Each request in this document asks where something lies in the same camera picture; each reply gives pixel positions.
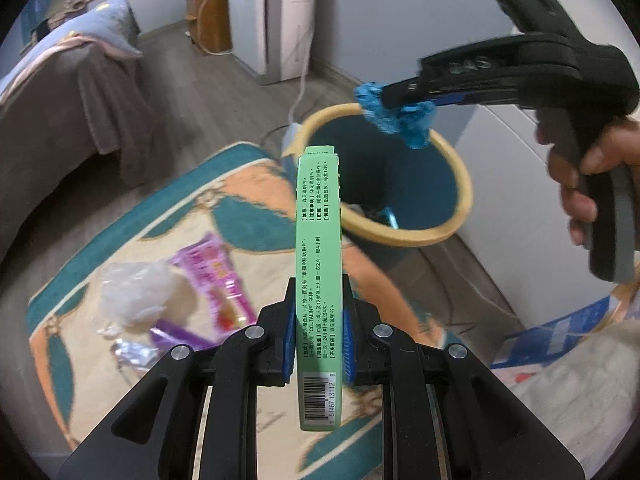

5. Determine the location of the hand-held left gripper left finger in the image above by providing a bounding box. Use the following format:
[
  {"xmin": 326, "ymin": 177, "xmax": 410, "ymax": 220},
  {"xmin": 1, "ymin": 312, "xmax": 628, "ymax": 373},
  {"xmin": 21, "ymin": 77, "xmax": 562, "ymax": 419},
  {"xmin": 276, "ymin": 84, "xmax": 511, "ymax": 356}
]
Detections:
[{"xmin": 57, "ymin": 276, "xmax": 297, "ymax": 480}]

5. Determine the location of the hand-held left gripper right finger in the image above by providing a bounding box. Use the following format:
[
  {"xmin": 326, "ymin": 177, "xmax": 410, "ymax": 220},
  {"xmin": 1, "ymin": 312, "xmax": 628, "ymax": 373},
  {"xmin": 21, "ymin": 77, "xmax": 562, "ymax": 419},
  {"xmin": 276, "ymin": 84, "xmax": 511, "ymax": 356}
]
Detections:
[{"xmin": 342, "ymin": 280, "xmax": 585, "ymax": 480}]

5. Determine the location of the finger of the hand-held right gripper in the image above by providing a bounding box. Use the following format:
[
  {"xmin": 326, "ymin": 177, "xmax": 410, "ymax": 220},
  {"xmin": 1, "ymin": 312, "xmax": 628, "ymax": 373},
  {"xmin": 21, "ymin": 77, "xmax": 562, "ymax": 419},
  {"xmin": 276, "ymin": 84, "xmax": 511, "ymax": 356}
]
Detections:
[
  {"xmin": 382, "ymin": 35, "xmax": 531, "ymax": 109},
  {"xmin": 432, "ymin": 91, "xmax": 531, "ymax": 108}
]

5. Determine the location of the blue nitrile glove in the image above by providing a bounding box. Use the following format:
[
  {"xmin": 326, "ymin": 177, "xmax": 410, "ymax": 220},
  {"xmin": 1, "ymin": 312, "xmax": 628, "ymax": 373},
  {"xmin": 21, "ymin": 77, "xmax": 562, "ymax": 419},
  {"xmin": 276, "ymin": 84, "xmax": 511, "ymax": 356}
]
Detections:
[{"xmin": 354, "ymin": 81, "xmax": 435, "ymax": 150}]

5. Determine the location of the green medicine box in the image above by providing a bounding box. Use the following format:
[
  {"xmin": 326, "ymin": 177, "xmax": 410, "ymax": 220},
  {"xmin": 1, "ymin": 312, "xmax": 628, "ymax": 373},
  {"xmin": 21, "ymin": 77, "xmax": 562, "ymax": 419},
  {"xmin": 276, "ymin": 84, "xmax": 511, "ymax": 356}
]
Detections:
[{"xmin": 296, "ymin": 146, "xmax": 346, "ymax": 432}]

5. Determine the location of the teal bin with yellow rim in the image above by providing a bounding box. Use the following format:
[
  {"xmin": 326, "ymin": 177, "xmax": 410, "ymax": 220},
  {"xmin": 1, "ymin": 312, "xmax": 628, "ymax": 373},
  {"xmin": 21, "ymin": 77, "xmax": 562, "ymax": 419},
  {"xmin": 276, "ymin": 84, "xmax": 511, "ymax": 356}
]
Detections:
[{"xmin": 281, "ymin": 103, "xmax": 473, "ymax": 261}]

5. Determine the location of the person's right hand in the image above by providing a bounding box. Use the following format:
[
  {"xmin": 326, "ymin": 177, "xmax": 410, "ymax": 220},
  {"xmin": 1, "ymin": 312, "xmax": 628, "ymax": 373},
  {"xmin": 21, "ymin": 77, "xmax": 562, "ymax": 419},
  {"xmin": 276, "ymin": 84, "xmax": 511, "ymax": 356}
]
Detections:
[{"xmin": 547, "ymin": 119, "xmax": 640, "ymax": 252}]

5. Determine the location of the pink snack wrapper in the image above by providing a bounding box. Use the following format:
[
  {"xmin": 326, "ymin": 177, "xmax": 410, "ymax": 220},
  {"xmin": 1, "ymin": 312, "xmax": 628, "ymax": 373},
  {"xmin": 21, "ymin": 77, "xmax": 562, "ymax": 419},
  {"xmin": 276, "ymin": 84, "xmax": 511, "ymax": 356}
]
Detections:
[{"xmin": 170, "ymin": 232, "xmax": 251, "ymax": 331}]

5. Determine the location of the purple bottle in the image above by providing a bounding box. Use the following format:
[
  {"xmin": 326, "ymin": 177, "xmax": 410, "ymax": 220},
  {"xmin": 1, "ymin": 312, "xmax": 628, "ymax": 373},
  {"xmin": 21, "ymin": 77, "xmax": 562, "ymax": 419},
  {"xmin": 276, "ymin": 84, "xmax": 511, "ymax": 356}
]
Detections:
[{"xmin": 150, "ymin": 317, "xmax": 221, "ymax": 353}]

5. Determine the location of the silver foil blister pack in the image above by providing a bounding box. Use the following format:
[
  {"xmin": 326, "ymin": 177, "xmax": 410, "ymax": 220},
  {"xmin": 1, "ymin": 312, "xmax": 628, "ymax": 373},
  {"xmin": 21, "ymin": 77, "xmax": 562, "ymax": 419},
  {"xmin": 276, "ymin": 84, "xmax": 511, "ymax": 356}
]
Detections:
[{"xmin": 114, "ymin": 337, "xmax": 156, "ymax": 371}]

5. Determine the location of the clear plastic wrap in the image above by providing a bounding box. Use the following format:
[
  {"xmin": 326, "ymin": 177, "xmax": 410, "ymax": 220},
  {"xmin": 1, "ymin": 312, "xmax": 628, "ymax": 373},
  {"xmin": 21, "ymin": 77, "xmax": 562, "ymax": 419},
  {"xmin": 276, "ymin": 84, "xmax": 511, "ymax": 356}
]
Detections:
[{"xmin": 97, "ymin": 260, "xmax": 173, "ymax": 333}]

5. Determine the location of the white air purifier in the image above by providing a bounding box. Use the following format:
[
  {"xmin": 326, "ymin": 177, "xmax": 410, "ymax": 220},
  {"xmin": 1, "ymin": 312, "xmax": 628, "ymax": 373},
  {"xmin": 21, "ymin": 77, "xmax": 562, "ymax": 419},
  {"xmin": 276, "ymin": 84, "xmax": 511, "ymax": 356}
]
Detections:
[{"xmin": 260, "ymin": 0, "xmax": 321, "ymax": 86}]

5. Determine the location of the teal and peach printed mat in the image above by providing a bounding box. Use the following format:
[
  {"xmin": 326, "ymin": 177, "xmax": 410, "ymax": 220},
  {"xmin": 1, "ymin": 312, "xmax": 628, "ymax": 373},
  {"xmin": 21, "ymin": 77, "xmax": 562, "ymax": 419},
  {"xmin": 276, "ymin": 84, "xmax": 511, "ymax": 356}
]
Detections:
[{"xmin": 25, "ymin": 142, "xmax": 441, "ymax": 453}]

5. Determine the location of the blue cardboard box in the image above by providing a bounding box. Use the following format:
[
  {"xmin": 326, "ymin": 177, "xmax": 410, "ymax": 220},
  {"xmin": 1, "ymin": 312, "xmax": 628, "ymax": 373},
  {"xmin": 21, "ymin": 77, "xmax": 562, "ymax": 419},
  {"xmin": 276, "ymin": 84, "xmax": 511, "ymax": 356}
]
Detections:
[{"xmin": 492, "ymin": 294, "xmax": 628, "ymax": 370}]

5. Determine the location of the white cabinet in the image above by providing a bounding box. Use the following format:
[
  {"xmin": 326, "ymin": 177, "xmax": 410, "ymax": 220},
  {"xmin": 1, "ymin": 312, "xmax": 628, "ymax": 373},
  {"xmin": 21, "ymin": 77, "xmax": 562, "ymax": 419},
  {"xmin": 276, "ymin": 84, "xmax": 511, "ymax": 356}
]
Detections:
[{"xmin": 227, "ymin": 0, "xmax": 276, "ymax": 76}]

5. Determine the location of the wooden cabinet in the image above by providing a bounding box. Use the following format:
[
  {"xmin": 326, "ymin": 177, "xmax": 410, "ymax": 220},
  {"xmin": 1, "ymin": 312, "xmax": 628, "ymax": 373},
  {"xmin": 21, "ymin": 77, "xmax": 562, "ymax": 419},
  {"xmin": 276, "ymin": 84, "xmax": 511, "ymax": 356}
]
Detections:
[{"xmin": 181, "ymin": 0, "xmax": 232, "ymax": 56}]

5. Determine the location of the grey bed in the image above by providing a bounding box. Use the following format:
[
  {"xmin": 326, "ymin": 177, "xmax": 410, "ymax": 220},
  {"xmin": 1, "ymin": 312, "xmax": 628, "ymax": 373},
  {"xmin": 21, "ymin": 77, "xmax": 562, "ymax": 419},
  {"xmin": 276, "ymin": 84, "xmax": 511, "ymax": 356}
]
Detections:
[{"xmin": 0, "ymin": 0, "xmax": 143, "ymax": 261}]

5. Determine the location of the light blue pillow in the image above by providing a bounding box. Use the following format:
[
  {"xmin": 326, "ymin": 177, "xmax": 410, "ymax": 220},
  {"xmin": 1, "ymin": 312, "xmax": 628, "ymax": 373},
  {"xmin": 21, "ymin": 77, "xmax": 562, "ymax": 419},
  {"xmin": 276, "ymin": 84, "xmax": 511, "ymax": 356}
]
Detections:
[{"xmin": 65, "ymin": 0, "xmax": 143, "ymax": 58}]

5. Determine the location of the white cable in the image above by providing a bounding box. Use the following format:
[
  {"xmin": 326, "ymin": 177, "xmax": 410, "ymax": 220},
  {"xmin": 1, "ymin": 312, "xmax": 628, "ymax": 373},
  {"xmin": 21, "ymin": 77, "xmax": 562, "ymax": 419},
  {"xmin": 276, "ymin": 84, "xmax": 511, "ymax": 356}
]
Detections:
[{"xmin": 287, "ymin": 45, "xmax": 311, "ymax": 128}]

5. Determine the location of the beige cable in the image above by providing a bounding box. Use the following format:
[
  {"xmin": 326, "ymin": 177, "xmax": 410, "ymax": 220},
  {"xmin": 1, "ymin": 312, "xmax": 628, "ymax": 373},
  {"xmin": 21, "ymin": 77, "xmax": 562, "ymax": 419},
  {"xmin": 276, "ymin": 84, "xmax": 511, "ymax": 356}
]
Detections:
[{"xmin": 190, "ymin": 0, "xmax": 231, "ymax": 56}]

